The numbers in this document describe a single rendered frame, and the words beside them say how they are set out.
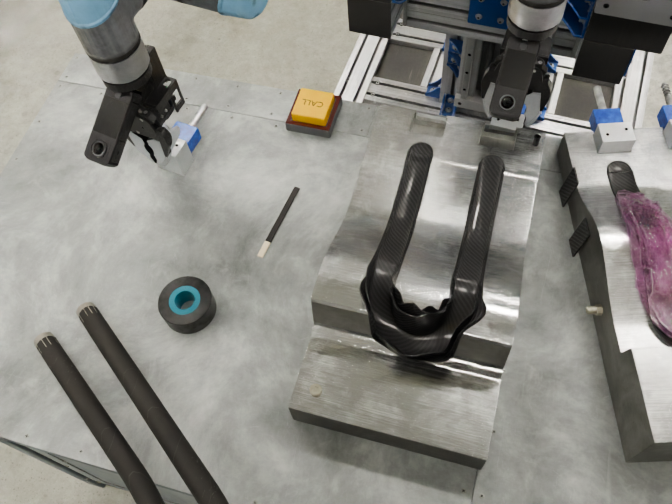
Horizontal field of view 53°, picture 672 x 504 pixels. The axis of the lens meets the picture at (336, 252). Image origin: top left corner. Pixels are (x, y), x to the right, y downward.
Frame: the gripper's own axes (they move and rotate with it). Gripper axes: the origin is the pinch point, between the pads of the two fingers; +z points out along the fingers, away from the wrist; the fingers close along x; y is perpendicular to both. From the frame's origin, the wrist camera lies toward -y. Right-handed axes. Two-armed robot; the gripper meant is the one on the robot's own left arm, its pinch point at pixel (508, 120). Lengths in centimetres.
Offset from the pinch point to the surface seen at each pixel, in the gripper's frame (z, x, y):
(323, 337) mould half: -1.5, 15.0, -45.5
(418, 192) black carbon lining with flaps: -3.5, 9.2, -20.2
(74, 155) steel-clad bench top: 4, 70, -26
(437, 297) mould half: -8.9, 1.5, -38.3
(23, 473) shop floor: 85, 93, -75
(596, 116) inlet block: -2.3, -13.0, 2.8
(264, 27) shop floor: 84, 96, 88
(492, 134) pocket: -2.4, 1.5, -5.6
